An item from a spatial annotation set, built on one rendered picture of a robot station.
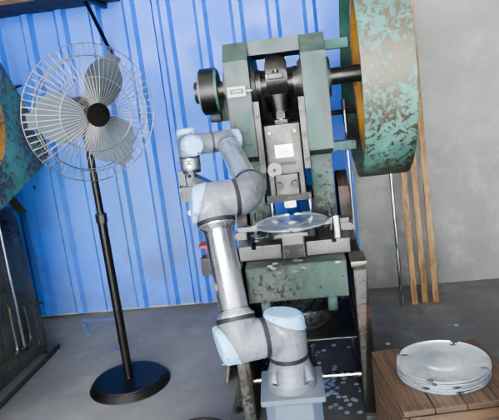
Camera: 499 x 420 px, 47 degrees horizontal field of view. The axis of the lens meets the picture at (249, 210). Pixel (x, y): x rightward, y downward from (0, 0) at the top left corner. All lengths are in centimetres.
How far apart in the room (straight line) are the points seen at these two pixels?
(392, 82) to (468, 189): 183
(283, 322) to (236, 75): 102
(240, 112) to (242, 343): 97
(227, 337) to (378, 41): 105
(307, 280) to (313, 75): 78
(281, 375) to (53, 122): 141
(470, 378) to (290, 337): 58
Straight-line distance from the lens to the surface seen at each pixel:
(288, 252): 227
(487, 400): 189
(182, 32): 356
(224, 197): 169
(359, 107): 263
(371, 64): 196
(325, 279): 224
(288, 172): 230
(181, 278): 375
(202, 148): 203
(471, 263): 383
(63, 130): 246
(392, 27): 200
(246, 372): 234
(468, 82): 364
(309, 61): 223
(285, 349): 167
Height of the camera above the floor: 131
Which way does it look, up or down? 11 degrees down
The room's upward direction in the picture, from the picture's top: 7 degrees counter-clockwise
